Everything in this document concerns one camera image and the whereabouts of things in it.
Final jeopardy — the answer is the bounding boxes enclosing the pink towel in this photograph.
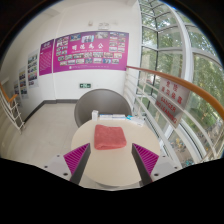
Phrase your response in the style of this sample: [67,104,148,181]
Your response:
[93,123,128,151]

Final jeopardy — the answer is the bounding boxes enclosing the large magenta photo poster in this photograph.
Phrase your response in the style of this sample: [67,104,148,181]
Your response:
[52,30,130,74]

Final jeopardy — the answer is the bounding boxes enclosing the flat white blue box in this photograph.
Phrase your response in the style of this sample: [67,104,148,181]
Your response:
[126,114,146,128]
[111,113,127,121]
[98,113,114,121]

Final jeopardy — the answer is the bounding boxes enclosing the narrow magenta poster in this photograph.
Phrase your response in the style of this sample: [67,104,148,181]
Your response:
[38,38,56,77]

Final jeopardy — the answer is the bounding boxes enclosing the grey round-backed chair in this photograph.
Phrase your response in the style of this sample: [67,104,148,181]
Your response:
[73,87,134,129]

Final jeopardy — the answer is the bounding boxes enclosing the orange wooden handrail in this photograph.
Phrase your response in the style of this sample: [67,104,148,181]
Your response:
[125,65,224,120]

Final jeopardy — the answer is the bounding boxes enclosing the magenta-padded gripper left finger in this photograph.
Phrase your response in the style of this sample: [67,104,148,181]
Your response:
[42,142,92,187]

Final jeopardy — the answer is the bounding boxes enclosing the upright white carton box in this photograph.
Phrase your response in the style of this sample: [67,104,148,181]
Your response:
[90,109,100,122]

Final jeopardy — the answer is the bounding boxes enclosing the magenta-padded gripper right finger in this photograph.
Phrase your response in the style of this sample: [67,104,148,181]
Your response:
[131,142,184,186]

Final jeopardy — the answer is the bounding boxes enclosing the green exit sign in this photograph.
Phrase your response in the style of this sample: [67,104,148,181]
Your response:
[78,82,93,90]

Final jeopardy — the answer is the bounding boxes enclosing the white stair railing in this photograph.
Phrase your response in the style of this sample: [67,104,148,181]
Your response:
[0,82,26,135]

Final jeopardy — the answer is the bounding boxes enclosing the red white warning sign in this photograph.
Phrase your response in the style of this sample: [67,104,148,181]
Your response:
[154,76,191,130]

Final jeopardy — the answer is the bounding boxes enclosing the white photo poster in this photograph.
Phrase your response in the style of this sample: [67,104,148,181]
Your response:
[26,49,40,90]
[12,79,21,98]
[17,66,30,100]

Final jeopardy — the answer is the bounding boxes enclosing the white-framed glass window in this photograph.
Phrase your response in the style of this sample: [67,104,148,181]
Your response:
[124,0,224,168]

